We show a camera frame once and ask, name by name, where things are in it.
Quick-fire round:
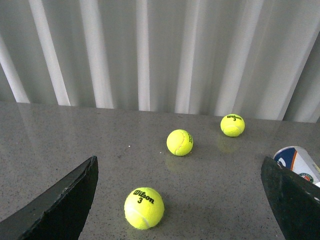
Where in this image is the far Wilson tennis ball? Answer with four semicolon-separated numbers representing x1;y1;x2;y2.
220;113;245;137

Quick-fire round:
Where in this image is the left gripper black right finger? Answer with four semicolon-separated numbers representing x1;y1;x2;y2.
260;156;320;240

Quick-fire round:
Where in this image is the middle yellow tennis ball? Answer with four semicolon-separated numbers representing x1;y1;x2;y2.
166;129;194;157

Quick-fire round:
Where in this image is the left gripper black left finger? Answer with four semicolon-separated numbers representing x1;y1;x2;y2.
0;156;99;240

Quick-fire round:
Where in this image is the Roland Garros tennis ball can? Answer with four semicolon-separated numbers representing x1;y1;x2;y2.
273;146;320;187

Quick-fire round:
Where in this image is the near Wilson tennis ball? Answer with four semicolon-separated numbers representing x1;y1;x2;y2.
124;187;165;230

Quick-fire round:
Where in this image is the white pleated curtain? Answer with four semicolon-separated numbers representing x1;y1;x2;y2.
0;0;320;123

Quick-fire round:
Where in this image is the wilson tennis ball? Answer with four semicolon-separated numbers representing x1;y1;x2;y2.
124;187;165;230
220;113;245;137

